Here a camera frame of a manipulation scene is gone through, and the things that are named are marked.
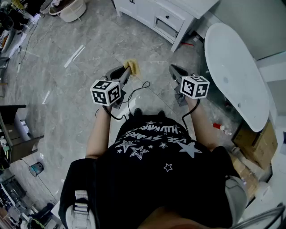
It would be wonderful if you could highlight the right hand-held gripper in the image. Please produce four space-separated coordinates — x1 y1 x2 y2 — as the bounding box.
168 64 210 107

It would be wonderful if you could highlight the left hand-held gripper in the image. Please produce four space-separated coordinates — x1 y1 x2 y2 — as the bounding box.
90 66 132 110

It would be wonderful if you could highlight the yellow scrub sponge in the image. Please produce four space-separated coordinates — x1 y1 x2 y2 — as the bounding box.
123 59 141 77

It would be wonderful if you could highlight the person's right forearm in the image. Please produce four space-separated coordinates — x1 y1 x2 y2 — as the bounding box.
185 97 220 151

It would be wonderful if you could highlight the person's left forearm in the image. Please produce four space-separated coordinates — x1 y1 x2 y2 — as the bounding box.
85 105 112 160

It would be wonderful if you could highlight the white drawer cabinet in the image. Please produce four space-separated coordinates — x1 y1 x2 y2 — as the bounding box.
112 0 221 53

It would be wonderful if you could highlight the white bathtub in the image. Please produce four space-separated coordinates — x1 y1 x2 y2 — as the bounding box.
204 22 278 133

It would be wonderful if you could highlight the red capped white bottle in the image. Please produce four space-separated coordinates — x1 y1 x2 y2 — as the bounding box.
212 122 233 136

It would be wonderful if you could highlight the round cream side table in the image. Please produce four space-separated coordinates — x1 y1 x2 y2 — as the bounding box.
48 0 87 23

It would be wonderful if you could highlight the brown cardboard box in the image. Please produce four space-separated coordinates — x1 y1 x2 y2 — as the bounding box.
231 120 279 171

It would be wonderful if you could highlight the black star print t-shirt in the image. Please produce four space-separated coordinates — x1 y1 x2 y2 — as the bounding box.
58 114 241 229

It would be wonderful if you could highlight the dark wooden shelf unit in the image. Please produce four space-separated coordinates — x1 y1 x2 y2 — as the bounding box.
0 104 45 171

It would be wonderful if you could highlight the black mesh waste bin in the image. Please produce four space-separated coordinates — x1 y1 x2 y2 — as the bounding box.
28 161 44 178

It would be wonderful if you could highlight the grey fabric sleeve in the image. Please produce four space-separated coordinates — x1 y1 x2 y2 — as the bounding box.
224 175 248 225

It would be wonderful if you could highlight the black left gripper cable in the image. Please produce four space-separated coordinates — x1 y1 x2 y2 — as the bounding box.
95 81 151 121

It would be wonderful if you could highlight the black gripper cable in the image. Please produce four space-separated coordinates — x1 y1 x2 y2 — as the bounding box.
181 98 201 136
95 81 151 121

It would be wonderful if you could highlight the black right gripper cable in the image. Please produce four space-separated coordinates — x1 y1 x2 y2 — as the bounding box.
181 98 201 136

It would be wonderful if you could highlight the white webbing strap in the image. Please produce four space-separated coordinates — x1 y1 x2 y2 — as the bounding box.
72 190 91 229

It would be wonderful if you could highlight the metal tube rail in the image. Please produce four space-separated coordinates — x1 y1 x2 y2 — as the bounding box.
231 204 286 229

